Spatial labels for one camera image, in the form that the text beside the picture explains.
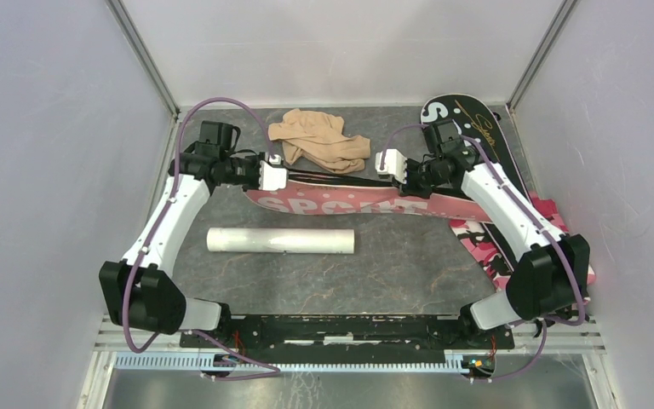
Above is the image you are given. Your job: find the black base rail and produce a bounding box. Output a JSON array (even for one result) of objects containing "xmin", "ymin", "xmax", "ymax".
[{"xmin": 209, "ymin": 314, "xmax": 515, "ymax": 364}]

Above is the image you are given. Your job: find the pink SPORT racket bag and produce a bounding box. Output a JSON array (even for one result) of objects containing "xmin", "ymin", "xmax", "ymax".
[{"xmin": 244, "ymin": 170, "xmax": 491, "ymax": 222}]

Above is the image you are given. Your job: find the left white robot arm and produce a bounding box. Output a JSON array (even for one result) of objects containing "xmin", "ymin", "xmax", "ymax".
[{"xmin": 99, "ymin": 121, "xmax": 263, "ymax": 348}]

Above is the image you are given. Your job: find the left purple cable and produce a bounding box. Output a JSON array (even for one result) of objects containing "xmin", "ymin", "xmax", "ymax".
[{"xmin": 122, "ymin": 96, "xmax": 282, "ymax": 382}]

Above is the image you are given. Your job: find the white shuttlecock tube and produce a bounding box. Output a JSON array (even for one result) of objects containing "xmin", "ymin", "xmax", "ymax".
[{"xmin": 206, "ymin": 228, "xmax": 356, "ymax": 254}]

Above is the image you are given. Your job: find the beige cloth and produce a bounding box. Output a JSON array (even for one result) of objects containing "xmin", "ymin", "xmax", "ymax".
[{"xmin": 267, "ymin": 108, "xmax": 371, "ymax": 175}]

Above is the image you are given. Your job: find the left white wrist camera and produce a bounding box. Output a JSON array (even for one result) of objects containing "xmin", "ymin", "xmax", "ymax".
[{"xmin": 259, "ymin": 154, "xmax": 289, "ymax": 192}]

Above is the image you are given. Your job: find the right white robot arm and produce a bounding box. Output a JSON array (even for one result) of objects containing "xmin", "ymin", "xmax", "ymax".
[{"xmin": 376, "ymin": 134, "xmax": 590, "ymax": 348}]

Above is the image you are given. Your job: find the pink camouflage cloth bag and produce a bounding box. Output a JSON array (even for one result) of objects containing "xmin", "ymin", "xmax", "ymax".
[{"xmin": 449, "ymin": 192, "xmax": 569, "ymax": 291}]

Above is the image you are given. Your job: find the black SPORT racket bag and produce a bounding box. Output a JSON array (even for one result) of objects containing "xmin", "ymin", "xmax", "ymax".
[{"xmin": 420, "ymin": 93, "xmax": 536, "ymax": 272}]

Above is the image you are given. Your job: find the white toothed cable duct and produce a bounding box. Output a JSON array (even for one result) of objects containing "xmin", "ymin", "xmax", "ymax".
[{"xmin": 113, "ymin": 352, "xmax": 491, "ymax": 376}]

